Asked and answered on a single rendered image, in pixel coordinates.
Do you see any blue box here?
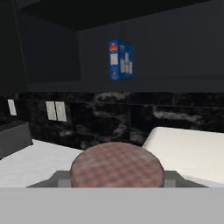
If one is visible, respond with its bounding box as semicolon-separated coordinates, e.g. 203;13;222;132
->
108;39;135;81

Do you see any dark open cabinet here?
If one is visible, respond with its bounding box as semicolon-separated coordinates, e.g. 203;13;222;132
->
17;0;224;94

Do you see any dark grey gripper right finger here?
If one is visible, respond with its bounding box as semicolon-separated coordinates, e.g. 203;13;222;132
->
162;170;208;188

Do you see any dark cabinet door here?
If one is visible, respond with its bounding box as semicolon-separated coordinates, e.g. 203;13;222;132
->
0;0;30;95

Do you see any jam jar with checkered lid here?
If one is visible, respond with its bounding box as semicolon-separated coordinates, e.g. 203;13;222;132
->
69;141;165;188

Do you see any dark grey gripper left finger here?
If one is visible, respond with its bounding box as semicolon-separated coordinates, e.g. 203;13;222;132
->
26;170;74;188

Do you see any dark grey appliance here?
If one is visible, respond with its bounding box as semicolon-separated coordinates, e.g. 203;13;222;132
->
0;120;34;160

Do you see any white wall outlet plate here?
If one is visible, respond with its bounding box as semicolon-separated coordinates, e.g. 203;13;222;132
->
7;99;18;116
54;101;68;123
45;101;58;122

